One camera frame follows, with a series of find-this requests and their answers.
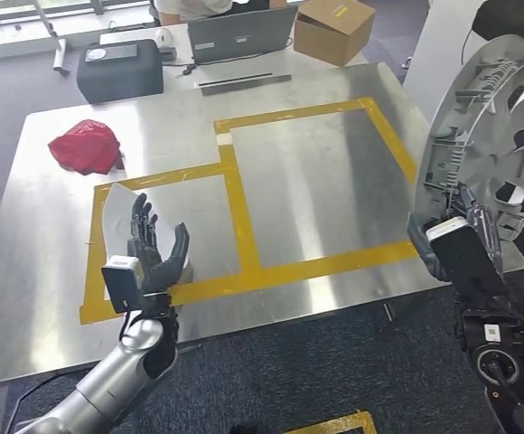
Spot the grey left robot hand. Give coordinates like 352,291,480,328
127,193,190,295

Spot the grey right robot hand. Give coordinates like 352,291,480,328
407,185,506,283

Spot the silver plastic wheel hubcap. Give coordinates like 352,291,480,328
411,33,524,244

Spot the metal legged workbench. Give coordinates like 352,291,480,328
0,61,524,393

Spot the white plastic bag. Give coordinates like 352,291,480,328
101,182,190,286

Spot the red object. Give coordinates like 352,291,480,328
47,119,125,176

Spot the white cabinet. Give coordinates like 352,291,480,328
402,0,493,124

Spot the black equipment case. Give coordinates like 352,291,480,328
76,38,165,106

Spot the long grey metal bar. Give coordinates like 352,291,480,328
196,72,293,97

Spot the black case with yellow label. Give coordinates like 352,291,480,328
471,0,524,46

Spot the white round device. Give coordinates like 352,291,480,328
154,26,178,63

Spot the white table leg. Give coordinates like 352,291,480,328
53,36,71,77

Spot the grey open laptop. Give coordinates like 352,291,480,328
187,5,299,65

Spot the person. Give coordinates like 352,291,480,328
153,0,288,28

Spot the white desk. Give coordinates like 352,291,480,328
99,24,369,94

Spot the brown cardboard box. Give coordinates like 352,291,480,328
294,0,377,67

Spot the white low ledge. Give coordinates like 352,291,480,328
0,0,154,61

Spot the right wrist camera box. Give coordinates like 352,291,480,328
426,216,506,297

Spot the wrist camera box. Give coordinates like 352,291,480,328
101,255,145,315
426,216,506,297

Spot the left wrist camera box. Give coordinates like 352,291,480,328
101,255,145,315

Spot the black hanging cable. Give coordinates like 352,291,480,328
460,26,476,67

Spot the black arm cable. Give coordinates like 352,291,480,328
4,371,87,434

